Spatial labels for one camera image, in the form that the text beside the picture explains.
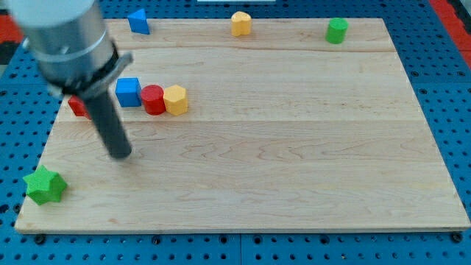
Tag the wooden board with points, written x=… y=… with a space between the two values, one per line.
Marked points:
x=284 y=133

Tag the red block behind tool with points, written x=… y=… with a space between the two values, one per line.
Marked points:
x=78 y=107

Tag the green cylinder block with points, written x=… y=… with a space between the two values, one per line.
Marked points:
x=336 y=30

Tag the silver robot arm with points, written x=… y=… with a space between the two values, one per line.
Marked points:
x=70 y=41

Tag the green star block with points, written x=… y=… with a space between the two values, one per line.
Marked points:
x=44 y=185

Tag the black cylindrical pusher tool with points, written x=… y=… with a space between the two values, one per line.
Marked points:
x=111 y=131

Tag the yellow heart block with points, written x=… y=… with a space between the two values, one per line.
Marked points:
x=241 y=24

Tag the red cylinder block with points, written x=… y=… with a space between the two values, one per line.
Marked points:
x=152 y=99

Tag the blue triangle block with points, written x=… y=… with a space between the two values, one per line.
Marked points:
x=138 y=22

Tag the blue cube block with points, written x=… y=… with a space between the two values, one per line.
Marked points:
x=128 y=91

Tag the yellow hexagon block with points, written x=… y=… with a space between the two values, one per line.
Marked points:
x=176 y=100

